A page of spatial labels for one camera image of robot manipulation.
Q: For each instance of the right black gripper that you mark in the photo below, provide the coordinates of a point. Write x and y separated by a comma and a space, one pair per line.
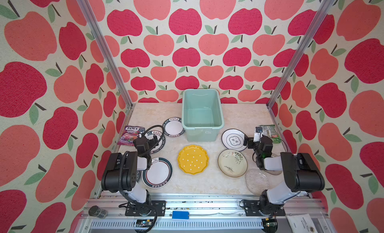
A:
252, 142

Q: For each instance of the white plate black flower outline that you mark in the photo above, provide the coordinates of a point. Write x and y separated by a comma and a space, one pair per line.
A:
235, 139

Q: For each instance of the yellow dotted scalloped plate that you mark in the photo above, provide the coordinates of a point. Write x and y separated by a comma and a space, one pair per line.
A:
193, 159

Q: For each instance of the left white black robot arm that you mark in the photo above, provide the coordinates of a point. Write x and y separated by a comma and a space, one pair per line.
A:
120, 174

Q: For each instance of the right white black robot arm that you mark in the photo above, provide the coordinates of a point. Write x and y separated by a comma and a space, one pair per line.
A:
300, 172

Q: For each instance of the mint green plastic bin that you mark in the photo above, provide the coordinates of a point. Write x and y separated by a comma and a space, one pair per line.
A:
202, 114

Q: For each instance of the purple Fox's candy bag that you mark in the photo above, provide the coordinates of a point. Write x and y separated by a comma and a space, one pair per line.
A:
129, 134

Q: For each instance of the green snack packet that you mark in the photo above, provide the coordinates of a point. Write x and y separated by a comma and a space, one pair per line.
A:
271, 132

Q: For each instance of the smoky brown glass plate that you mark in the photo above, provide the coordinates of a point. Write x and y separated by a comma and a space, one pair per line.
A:
274, 172

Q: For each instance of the small teal patterned plate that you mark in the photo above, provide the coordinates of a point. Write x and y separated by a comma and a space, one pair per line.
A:
138, 176

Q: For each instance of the clear textured glass plate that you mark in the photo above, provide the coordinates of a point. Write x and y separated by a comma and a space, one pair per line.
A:
257, 182

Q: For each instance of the large green rimmed white plate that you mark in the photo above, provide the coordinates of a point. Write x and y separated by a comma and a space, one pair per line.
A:
159, 174

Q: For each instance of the cream plate with bamboo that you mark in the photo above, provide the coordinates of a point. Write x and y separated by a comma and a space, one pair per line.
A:
232, 163

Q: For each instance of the blue rectangular box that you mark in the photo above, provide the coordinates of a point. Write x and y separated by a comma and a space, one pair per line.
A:
180, 215

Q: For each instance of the green circuit board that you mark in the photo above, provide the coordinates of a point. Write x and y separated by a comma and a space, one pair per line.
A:
143, 223

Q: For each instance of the white paper sheet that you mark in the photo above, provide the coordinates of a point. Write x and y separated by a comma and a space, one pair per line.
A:
302, 224

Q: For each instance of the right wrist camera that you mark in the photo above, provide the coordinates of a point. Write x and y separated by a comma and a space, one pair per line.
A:
258, 134

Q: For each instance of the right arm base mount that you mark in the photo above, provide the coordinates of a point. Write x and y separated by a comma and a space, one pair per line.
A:
261, 209

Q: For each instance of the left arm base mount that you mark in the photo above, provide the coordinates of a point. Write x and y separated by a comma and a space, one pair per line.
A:
156, 208

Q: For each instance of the aluminium front rail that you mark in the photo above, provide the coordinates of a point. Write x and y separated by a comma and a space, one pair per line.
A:
208, 214

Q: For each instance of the left aluminium frame post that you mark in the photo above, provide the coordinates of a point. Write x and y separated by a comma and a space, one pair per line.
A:
90, 17

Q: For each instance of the aluminium frame post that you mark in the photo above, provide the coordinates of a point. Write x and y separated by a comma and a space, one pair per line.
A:
304, 43
90, 17

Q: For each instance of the right aluminium frame post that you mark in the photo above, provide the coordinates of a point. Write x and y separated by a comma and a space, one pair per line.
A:
304, 43

